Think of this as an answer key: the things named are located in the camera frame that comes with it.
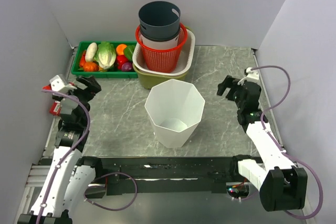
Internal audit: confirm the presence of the white perforated rectangular basket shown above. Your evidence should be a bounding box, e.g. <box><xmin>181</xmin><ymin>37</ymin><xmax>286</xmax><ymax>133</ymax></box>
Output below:
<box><xmin>132</xmin><ymin>29</ymin><xmax>195</xmax><ymax>76</ymax></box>

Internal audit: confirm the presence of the large white faceted container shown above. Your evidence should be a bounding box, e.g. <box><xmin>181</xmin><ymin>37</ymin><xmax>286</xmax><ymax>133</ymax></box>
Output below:
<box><xmin>144</xmin><ymin>79</ymin><xmax>205</xmax><ymax>148</ymax></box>

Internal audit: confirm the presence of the olive green rectangular basket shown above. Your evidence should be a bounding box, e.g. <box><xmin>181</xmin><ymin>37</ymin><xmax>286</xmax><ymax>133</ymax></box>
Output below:
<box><xmin>133</xmin><ymin>64</ymin><xmax>188</xmax><ymax>90</ymax></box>

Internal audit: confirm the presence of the red mesh basket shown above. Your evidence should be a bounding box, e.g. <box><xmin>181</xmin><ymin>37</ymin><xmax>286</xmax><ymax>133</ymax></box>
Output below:
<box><xmin>135</xmin><ymin>23</ymin><xmax>188</xmax><ymax>73</ymax></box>

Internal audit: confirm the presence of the white round bucket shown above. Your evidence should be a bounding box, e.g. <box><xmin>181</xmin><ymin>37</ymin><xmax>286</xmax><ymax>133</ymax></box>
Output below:
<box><xmin>139</xmin><ymin>27</ymin><xmax>184</xmax><ymax>50</ymax></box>

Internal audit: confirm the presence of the dark grey round bucket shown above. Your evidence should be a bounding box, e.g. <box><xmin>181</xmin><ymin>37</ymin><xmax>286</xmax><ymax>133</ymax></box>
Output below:
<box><xmin>138</xmin><ymin>1</ymin><xmax>181</xmax><ymax>41</ymax></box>

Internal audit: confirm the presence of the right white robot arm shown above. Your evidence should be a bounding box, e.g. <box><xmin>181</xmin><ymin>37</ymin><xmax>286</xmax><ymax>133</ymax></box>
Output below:
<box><xmin>217</xmin><ymin>76</ymin><xmax>308</xmax><ymax>211</ymax></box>

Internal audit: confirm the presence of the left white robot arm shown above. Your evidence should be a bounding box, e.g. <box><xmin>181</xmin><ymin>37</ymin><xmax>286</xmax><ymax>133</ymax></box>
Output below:
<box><xmin>17</xmin><ymin>74</ymin><xmax>104</xmax><ymax>223</ymax></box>

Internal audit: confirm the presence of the orange toy pumpkin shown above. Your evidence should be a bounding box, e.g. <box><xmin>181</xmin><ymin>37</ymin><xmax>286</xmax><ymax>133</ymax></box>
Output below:
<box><xmin>82</xmin><ymin>62</ymin><xmax>99</xmax><ymax>72</ymax></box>

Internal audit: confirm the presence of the red toy chili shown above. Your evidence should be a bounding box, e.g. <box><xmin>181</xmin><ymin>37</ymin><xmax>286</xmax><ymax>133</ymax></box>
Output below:
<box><xmin>79</xmin><ymin>50</ymin><xmax>86</xmax><ymax>69</ymax></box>

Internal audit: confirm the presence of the toy napa cabbage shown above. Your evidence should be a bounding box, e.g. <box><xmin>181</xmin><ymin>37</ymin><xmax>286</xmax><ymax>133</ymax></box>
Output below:
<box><xmin>94</xmin><ymin>41</ymin><xmax>117</xmax><ymax>70</ymax></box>

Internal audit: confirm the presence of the red rectangular box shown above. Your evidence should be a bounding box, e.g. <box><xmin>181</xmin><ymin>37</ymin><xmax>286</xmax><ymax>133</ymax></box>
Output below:
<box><xmin>49</xmin><ymin>101</ymin><xmax>61</xmax><ymax>116</ymax></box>

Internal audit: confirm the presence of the white toy radish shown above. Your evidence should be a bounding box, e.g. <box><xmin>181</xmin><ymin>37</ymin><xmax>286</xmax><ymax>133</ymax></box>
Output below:
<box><xmin>85</xmin><ymin>42</ymin><xmax>98</xmax><ymax>62</ymax></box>

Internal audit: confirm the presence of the red toy tomato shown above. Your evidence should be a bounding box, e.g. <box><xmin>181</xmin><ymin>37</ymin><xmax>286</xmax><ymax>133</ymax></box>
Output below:
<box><xmin>116</xmin><ymin>55</ymin><xmax>129</xmax><ymax>70</ymax></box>

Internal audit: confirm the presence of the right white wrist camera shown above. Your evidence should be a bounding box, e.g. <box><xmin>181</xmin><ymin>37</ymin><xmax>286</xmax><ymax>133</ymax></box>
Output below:
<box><xmin>237</xmin><ymin>67</ymin><xmax>259</xmax><ymax>86</ymax></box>

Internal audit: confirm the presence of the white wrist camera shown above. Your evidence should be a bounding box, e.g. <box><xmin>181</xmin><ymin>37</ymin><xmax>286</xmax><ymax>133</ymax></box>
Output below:
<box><xmin>49</xmin><ymin>74</ymin><xmax>77</xmax><ymax>94</ymax></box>
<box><xmin>237</xmin><ymin>67</ymin><xmax>259</xmax><ymax>86</ymax></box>

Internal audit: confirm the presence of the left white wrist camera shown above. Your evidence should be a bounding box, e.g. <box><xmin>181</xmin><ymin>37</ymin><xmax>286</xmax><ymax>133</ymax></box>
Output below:
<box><xmin>49</xmin><ymin>74</ymin><xmax>77</xmax><ymax>94</ymax></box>

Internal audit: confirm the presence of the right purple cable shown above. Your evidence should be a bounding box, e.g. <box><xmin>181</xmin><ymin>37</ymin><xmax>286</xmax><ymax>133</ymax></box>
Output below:
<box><xmin>230</xmin><ymin>65</ymin><xmax>324</xmax><ymax>220</ymax></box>

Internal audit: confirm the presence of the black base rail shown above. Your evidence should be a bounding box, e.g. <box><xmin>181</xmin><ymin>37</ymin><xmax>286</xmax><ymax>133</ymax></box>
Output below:
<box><xmin>36</xmin><ymin>156</ymin><xmax>263</xmax><ymax>200</ymax></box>

